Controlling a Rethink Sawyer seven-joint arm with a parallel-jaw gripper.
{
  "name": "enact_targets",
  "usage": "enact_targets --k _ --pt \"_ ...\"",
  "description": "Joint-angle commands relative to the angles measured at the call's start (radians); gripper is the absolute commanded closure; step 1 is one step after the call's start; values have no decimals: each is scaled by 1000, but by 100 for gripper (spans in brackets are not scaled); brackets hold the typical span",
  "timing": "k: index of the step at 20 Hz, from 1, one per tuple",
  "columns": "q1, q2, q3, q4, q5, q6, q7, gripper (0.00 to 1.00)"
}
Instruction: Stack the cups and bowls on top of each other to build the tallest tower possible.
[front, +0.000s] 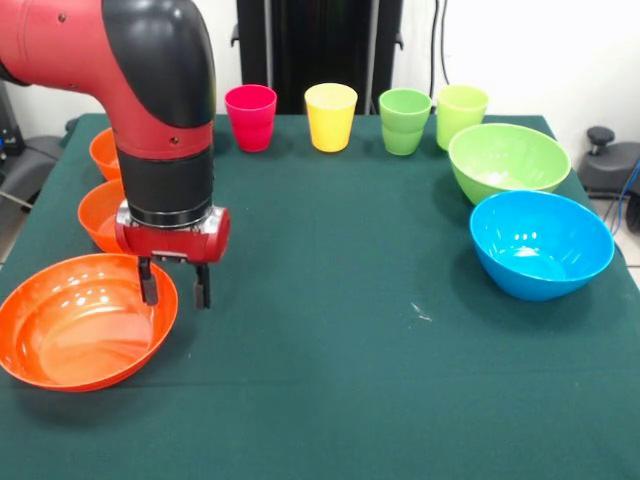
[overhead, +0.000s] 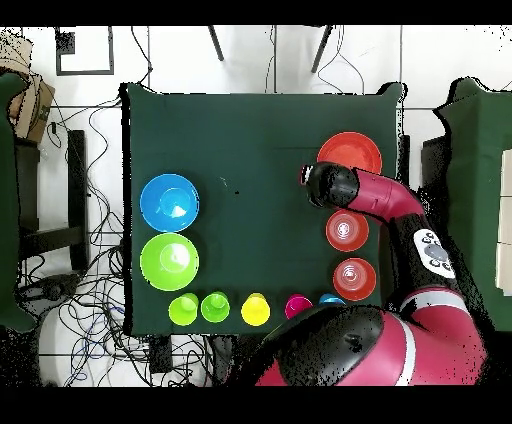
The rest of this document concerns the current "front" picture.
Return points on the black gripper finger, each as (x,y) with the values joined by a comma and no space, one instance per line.
(149,290)
(202,295)

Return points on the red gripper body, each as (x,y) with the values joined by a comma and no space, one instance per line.
(170,245)

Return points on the large orange bowl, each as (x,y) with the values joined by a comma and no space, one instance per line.
(75,330)

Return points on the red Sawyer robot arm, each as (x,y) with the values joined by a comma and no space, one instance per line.
(165,165)

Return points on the small orange bowl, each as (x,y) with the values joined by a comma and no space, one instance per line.
(105,152)
(97,215)

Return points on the pink cup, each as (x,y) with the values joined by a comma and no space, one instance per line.
(251,120)

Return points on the dark green tablecloth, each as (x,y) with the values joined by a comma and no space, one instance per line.
(350,250)

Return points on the black equipment box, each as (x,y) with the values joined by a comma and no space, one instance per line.
(10,130)

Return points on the yellow cup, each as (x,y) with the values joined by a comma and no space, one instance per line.
(330,120)

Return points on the lime green cup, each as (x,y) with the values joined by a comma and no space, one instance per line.
(457,117)

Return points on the lime green bowl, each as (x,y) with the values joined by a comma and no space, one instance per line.
(505,160)

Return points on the blue bowl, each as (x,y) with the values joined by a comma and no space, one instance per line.
(540,245)

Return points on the grey stand base with knob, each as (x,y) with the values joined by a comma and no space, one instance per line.
(610,170)

